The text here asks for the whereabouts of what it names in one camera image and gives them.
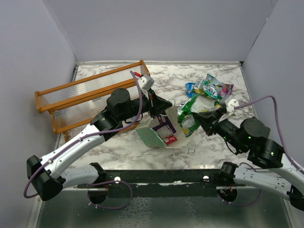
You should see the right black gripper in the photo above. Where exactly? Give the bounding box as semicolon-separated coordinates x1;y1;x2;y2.
193;106;247;152

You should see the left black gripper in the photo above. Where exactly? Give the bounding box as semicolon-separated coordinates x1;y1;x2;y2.
119;87;172;122

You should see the green skittles snack bag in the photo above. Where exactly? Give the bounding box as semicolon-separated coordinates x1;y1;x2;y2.
177;95;220;137

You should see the purple white snack bag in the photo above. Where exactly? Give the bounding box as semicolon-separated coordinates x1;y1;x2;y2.
150;114;177;139

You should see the green paper bag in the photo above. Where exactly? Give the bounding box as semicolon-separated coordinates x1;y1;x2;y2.
135;105;197;153

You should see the yellow green snack bag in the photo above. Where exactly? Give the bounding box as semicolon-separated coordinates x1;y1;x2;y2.
191;79;206;95

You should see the red blue snack bag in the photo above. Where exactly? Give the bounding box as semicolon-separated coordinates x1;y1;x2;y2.
203;74;224;99

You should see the blue snack packet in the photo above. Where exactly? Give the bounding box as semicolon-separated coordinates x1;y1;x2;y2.
185;82;195;98

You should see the small red snack packet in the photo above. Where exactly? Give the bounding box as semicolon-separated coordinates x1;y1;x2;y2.
162;135;178;145

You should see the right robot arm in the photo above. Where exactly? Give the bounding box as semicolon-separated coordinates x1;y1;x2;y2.
194;106;304;210

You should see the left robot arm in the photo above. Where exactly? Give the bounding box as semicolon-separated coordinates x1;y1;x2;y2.
26;88;172;201

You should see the orange wooden rack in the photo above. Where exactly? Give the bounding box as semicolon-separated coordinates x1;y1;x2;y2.
35;60;150;142

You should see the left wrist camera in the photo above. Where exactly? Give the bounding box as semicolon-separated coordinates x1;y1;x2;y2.
137;74;154;91

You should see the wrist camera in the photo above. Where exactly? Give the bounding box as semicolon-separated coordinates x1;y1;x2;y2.
137;74;154;91
219;97;239;122

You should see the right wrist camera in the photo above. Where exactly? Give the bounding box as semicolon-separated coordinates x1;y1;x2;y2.
219;97;239;122

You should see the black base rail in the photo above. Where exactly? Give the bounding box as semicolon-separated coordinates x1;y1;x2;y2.
78;168;236;198

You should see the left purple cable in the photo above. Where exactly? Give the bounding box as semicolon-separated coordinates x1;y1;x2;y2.
23;70;143;199

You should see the purple cable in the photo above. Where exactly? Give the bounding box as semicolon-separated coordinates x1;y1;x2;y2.
234;95;304;173
23;70;143;199

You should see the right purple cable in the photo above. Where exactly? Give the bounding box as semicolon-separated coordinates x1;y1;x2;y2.
234;95;304;173

